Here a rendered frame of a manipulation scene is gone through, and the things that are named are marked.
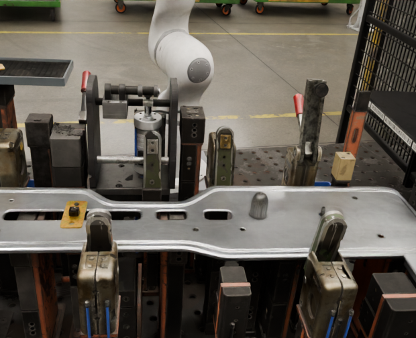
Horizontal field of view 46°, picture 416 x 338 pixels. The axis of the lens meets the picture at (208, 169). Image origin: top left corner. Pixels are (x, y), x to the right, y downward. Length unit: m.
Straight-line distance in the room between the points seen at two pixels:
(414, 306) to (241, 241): 0.29
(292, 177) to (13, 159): 0.57
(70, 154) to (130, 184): 0.14
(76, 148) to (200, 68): 0.39
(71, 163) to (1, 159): 0.13
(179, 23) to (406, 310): 0.88
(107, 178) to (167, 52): 0.37
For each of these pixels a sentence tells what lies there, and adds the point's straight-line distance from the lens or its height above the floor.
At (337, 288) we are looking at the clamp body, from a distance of 0.74.
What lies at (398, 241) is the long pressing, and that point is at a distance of 0.95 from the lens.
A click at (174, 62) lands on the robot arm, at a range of 1.23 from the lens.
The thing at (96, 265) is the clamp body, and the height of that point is 1.04.
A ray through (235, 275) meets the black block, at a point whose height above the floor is 0.99.
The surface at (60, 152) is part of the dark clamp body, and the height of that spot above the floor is 1.05.
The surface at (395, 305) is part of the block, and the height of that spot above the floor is 0.98.
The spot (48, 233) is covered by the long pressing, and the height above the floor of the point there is 1.00.
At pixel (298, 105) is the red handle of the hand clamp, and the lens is 1.10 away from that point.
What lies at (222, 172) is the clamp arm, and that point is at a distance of 1.02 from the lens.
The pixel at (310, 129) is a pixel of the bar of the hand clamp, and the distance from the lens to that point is 1.03.
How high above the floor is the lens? 1.51
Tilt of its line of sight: 29 degrees down
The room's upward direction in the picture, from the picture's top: 4 degrees clockwise
